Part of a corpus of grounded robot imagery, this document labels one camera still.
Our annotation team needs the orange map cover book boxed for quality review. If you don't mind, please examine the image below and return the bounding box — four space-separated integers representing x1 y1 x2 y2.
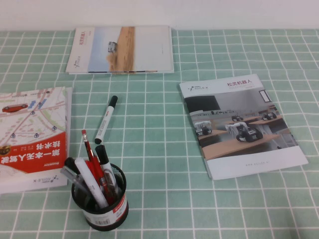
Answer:
0 86 69 194

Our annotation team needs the classroom robots brochure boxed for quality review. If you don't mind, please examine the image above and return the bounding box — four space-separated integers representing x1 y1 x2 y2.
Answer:
178 73 309 181

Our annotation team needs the short black capped pen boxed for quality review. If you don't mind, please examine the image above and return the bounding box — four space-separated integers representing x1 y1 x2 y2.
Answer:
64 157 78 175

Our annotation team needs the desert landscape brochure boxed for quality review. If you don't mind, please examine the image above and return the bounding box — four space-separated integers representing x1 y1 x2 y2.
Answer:
65 24 174 75

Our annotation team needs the black mesh pen holder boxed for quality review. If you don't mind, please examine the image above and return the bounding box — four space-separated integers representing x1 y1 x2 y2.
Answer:
71 163 130 232

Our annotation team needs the transparent gel pen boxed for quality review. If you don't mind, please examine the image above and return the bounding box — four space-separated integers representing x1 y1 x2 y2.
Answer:
60 166 91 198

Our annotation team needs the black capped red label marker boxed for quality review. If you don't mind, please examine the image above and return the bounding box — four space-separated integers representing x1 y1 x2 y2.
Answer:
95 145 123 198

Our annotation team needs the black capped white whiteboard marker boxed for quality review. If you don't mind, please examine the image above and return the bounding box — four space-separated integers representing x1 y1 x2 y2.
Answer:
94 95 119 144

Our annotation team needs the green checked tablecloth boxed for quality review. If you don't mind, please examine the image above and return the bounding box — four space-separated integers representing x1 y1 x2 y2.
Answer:
0 29 319 239

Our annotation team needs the red pen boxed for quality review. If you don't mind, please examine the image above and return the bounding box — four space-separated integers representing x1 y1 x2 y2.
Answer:
84 160 112 203

